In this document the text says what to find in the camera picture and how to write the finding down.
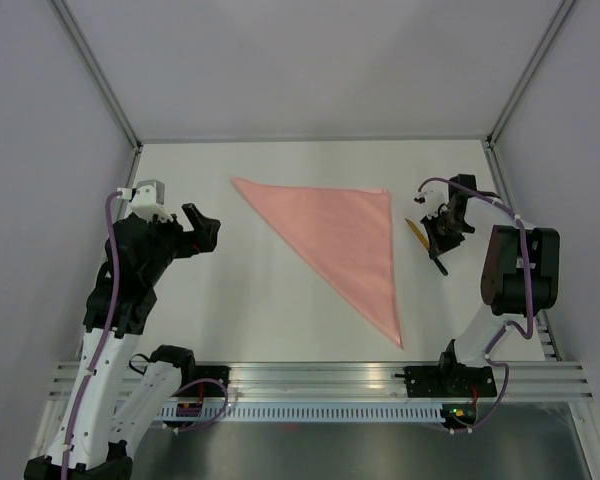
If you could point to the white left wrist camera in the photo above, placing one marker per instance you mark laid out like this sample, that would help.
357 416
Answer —
146 200

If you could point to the right aluminium frame post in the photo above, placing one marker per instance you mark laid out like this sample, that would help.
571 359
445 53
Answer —
556 24

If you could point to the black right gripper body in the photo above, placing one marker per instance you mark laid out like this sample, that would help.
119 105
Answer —
445 231

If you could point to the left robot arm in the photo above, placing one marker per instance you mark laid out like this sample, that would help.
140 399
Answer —
98 435

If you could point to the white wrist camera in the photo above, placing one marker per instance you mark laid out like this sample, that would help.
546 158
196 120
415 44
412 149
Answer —
431 202
146 200

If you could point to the aluminium frame post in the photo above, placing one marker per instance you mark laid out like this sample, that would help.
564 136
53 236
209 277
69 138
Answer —
556 24
78 40

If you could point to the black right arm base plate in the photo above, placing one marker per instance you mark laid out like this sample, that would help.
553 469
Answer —
459 382

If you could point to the yellow knife black handle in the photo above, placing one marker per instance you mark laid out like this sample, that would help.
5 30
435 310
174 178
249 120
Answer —
425 243

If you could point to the left aluminium frame post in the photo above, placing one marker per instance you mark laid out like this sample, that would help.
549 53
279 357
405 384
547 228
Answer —
78 40

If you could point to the left side aluminium rail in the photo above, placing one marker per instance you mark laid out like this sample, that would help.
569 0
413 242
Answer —
131 173

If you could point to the white slotted cable duct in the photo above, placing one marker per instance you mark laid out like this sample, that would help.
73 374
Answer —
334 412

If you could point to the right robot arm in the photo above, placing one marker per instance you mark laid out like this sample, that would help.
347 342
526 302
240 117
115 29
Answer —
520 278

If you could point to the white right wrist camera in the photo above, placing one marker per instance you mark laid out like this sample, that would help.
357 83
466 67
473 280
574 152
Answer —
431 202

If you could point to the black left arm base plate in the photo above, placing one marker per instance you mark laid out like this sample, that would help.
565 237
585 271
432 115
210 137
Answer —
206 383

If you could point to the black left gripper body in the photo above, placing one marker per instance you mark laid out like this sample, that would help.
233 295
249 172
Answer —
172 241

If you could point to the pink cloth napkin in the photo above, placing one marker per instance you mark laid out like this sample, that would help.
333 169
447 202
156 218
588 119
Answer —
344 235

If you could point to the aluminium front rail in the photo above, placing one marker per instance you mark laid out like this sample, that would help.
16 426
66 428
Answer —
386 382

